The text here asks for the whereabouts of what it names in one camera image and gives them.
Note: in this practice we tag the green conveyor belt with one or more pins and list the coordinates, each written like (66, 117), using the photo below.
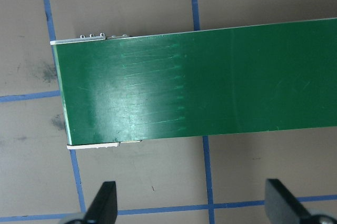
(210, 84)

